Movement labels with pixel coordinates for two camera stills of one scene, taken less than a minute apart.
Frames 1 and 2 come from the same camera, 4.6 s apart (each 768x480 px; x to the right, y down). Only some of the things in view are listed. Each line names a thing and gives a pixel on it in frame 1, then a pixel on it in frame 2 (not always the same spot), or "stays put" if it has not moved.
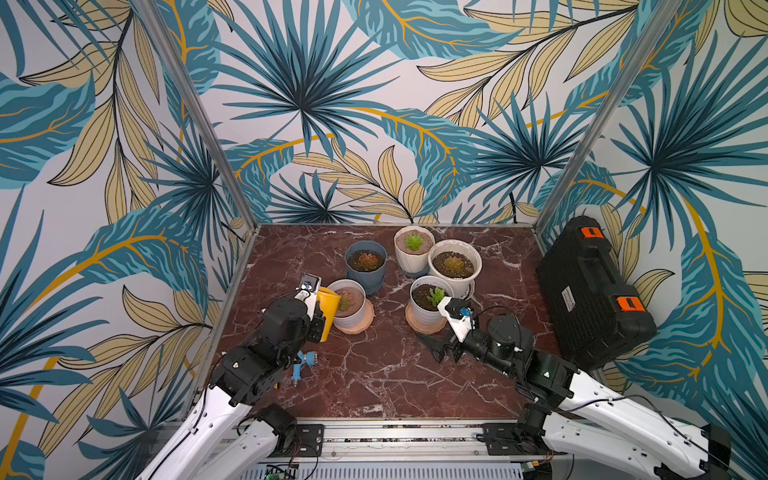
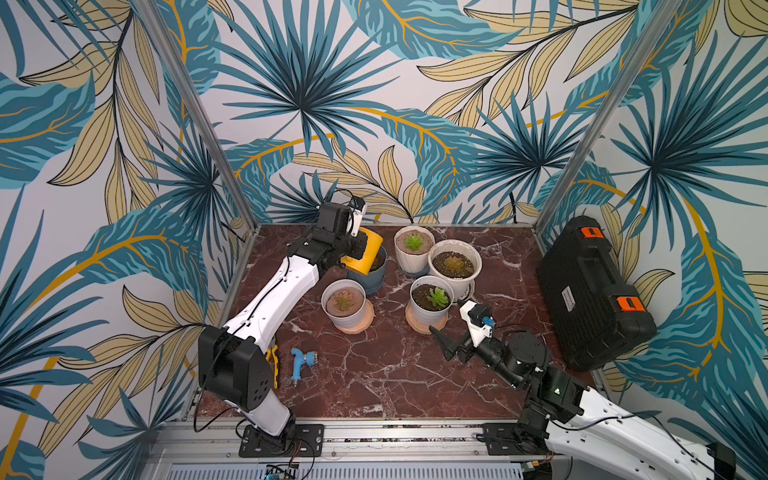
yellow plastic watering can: x=328 y=301 to x=363 y=265
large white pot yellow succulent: x=458 y=261 stays put
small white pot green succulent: x=423 y=314 stays put
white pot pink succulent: x=355 y=312 stays put
